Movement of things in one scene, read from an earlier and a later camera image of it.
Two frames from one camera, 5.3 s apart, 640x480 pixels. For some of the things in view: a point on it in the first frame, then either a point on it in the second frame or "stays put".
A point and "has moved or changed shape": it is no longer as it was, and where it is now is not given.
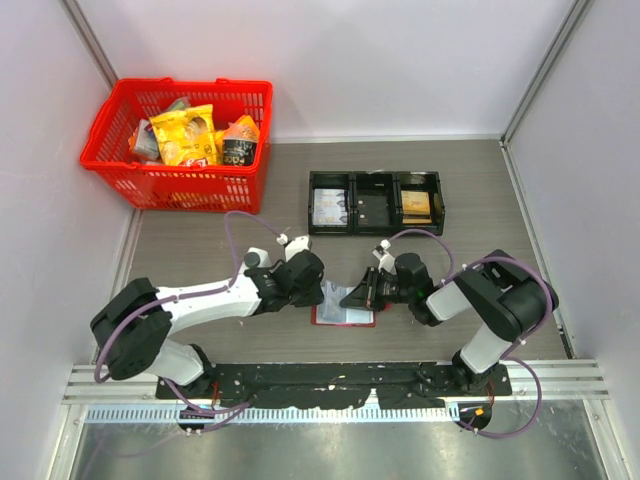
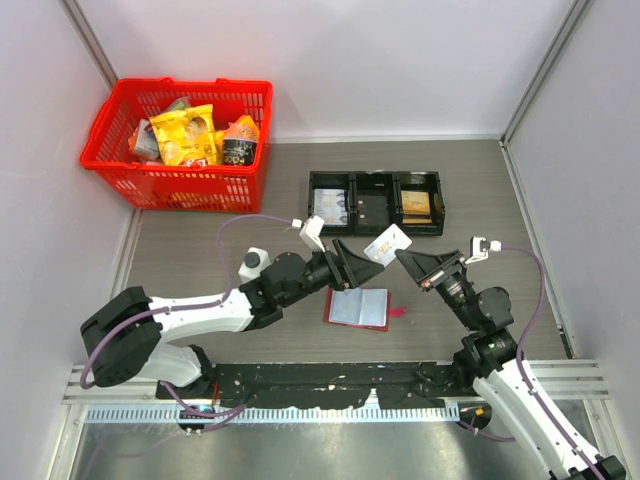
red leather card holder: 330,311 has moved or changed shape
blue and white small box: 146,145 stays put
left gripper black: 313,298 → 347,269
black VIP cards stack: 372,210 stays put
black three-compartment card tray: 375,202 stays put
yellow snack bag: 187,138 stays put
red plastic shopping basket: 171,186 stays put
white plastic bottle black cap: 257,258 stays put
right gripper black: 365,294 → 429,270
